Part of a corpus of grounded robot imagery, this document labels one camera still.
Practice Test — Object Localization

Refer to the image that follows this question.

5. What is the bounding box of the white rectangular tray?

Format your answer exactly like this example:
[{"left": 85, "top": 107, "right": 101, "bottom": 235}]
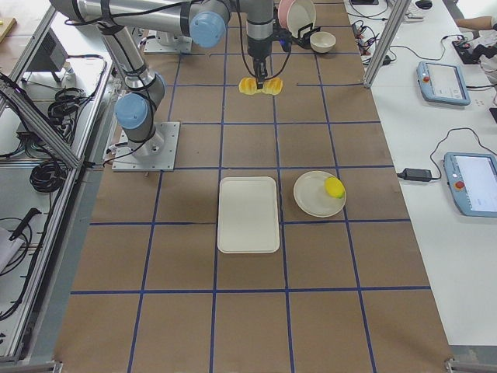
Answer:
[{"left": 217, "top": 176, "right": 280, "bottom": 254}]

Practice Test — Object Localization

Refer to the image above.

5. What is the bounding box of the pink plate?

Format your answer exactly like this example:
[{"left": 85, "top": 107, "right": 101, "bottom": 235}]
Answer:
[{"left": 277, "top": 0, "right": 294, "bottom": 29}]

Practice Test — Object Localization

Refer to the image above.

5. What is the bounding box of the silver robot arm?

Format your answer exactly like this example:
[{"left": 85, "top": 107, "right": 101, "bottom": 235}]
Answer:
[{"left": 51, "top": 1, "right": 283, "bottom": 160}]

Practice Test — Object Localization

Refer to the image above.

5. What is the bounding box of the yellow lemon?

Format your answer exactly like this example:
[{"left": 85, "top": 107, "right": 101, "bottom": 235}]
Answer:
[{"left": 324, "top": 177, "right": 346, "bottom": 199}]

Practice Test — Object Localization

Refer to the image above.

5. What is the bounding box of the cream plate in rack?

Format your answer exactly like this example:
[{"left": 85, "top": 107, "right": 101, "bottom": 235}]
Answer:
[{"left": 287, "top": 0, "right": 316, "bottom": 37}]

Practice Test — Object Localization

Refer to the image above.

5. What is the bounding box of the teach pendant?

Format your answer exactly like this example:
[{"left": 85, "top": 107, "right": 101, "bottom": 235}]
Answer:
[
  {"left": 416, "top": 61, "right": 471, "bottom": 106},
  {"left": 443, "top": 152, "right": 496, "bottom": 218}
]

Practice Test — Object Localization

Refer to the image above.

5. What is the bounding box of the cream plate with lemon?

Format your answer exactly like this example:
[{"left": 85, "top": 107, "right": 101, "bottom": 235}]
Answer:
[{"left": 294, "top": 170, "right": 346, "bottom": 218}]

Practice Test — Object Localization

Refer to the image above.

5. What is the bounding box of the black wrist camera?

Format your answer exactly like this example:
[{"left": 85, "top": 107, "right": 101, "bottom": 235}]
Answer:
[{"left": 276, "top": 28, "right": 292, "bottom": 54}]

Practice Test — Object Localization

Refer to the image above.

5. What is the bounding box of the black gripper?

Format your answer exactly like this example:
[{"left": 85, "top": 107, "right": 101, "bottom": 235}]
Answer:
[{"left": 248, "top": 37, "right": 272, "bottom": 90}]

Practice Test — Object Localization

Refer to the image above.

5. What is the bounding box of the black power adapter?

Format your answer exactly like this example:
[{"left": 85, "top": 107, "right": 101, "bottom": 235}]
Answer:
[{"left": 400, "top": 168, "right": 433, "bottom": 182}]

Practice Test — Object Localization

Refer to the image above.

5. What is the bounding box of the near teach pendant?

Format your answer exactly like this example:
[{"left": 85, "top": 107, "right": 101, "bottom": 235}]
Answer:
[{"left": 443, "top": 152, "right": 496, "bottom": 218}]

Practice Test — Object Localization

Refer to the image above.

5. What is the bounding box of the far teach pendant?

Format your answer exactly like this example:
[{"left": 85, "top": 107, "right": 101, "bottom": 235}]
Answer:
[{"left": 416, "top": 61, "right": 471, "bottom": 106}]

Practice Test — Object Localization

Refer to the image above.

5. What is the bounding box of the cream bowl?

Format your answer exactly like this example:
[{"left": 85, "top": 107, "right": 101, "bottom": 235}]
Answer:
[{"left": 310, "top": 31, "right": 336, "bottom": 54}]

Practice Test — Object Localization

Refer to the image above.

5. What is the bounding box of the striped bread roll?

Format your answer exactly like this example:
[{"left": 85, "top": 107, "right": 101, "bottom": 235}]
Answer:
[{"left": 238, "top": 77, "right": 283, "bottom": 96}]

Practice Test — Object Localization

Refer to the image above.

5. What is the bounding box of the black dish rack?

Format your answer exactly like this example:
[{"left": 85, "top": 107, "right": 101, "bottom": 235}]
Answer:
[{"left": 292, "top": 23, "right": 321, "bottom": 49}]

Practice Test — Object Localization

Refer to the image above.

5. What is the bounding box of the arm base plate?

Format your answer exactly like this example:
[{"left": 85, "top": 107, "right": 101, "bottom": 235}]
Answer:
[{"left": 112, "top": 121, "right": 180, "bottom": 172}]

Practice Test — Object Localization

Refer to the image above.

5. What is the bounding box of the aluminium frame post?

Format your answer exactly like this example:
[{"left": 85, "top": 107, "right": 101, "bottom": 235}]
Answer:
[{"left": 363, "top": 0, "right": 410, "bottom": 89}]

